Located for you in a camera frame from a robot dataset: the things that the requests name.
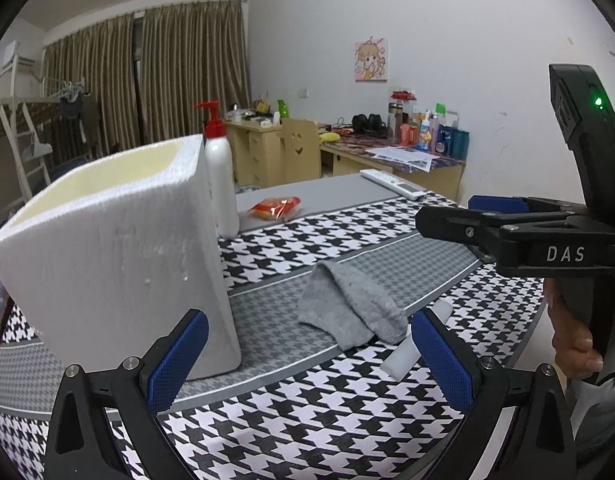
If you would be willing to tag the person's right hand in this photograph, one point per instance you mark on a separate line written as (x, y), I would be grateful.
(570, 345)

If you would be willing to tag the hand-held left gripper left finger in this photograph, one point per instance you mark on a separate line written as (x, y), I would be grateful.
(180, 355)

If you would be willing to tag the green bottle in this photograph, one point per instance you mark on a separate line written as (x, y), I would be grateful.
(283, 110)

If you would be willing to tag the yellow item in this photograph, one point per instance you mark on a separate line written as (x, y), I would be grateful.
(330, 137)

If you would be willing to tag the white hanging item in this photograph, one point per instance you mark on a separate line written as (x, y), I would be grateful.
(41, 149)

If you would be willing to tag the white metal bunk bed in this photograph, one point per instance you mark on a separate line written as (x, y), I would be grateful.
(22, 125)

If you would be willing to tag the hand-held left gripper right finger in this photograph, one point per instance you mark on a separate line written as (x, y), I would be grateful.
(445, 360)

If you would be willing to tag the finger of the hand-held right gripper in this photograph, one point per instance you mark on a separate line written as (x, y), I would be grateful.
(452, 225)
(497, 203)

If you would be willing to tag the white tube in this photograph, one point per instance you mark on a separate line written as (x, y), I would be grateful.
(400, 360)

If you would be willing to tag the light blue clothes hangers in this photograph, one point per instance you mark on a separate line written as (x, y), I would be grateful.
(71, 89)

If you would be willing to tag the red snack packet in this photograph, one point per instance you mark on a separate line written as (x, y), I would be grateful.
(275, 208)

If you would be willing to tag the wooden desk with drawers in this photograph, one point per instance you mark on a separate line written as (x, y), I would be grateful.
(255, 155)

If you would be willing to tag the houndstooth blanket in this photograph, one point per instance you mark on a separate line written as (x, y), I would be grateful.
(287, 435)

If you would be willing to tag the black headphones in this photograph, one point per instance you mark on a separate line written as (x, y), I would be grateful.
(370, 125)

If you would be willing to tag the dark blue hanging garment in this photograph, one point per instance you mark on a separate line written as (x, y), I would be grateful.
(71, 109)

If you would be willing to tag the white foam box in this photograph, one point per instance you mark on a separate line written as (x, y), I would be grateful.
(112, 270)

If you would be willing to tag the cartoon wall poster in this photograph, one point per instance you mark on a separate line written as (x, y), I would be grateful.
(372, 60)

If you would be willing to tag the grey mat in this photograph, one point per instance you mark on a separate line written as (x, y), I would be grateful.
(332, 195)

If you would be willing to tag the printed paper sheets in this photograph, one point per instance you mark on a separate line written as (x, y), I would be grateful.
(402, 159)

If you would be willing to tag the white air conditioner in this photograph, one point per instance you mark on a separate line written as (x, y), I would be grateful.
(12, 55)

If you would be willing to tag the dark hanging shirt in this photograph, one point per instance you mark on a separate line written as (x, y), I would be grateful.
(89, 120)

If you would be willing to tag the white remote control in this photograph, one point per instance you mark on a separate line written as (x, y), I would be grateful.
(392, 182)

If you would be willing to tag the grey sock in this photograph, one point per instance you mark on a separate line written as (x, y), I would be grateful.
(347, 305)

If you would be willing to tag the cluster of toiletry bottles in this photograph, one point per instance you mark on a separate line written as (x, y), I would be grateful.
(427, 130)

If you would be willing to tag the wooden smiley chair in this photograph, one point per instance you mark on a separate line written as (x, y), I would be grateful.
(300, 150)

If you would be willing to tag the white red pump bottle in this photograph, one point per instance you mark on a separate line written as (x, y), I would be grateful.
(222, 185)

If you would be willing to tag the brown curtain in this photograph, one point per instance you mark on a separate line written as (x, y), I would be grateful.
(92, 85)
(197, 70)

